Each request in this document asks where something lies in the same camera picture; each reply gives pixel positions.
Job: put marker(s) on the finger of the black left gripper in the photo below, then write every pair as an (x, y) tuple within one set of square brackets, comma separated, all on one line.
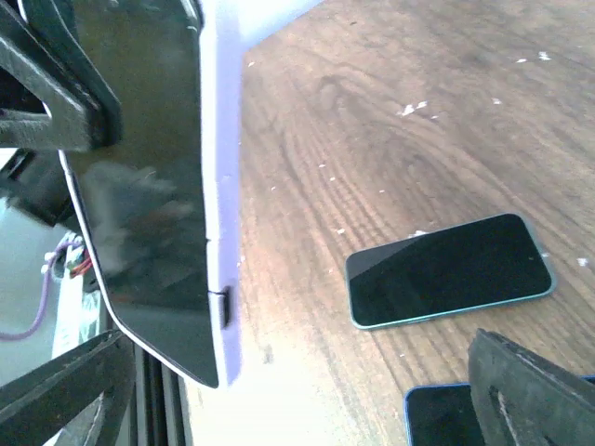
[(41, 51)]

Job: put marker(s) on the teal phone black screen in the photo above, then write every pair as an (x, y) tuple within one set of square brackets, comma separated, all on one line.
[(484, 263)]

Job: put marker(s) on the blue phone black screen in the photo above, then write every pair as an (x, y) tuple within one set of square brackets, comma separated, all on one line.
[(443, 415)]

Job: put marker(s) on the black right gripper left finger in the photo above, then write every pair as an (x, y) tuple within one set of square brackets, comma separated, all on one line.
[(37, 405)]

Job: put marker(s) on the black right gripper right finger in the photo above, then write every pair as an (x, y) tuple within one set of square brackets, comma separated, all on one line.
[(520, 398)]

